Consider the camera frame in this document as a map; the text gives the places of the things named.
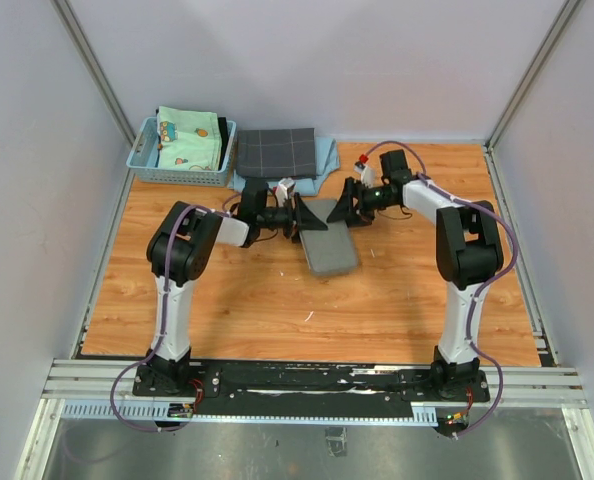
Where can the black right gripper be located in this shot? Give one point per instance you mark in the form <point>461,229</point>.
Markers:
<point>343,209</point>

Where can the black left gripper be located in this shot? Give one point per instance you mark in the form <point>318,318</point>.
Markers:
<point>301,218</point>

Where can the grey plastic tool case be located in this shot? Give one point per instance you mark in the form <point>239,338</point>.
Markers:
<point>331,252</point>

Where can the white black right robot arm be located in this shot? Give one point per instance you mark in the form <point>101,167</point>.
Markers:
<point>468,255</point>

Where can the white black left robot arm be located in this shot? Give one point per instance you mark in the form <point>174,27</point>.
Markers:
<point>179,253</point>

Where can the light blue folded cloth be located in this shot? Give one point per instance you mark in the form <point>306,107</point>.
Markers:
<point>327,162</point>

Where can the dark grey checked cloth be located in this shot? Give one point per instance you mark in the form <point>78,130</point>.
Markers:
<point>276,154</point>

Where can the black cloth in basket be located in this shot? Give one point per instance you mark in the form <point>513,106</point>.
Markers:
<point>224,135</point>

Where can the mint patterned cloth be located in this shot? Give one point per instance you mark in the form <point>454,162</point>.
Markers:
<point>189,140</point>

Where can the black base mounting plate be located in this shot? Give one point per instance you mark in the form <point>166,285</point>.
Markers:
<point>298,390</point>

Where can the blue plastic basket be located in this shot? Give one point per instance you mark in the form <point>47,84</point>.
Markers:
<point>144,155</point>

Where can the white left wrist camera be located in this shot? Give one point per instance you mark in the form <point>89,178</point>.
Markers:
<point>283,190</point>

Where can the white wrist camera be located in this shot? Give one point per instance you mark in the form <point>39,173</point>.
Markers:
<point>366,173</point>
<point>283,190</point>

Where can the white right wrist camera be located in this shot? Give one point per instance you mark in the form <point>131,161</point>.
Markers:
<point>366,173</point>

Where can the blue slotted cable duct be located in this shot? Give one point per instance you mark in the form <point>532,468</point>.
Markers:
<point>164,411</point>

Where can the aluminium frame rail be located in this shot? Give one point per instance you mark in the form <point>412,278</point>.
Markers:
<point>522,386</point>

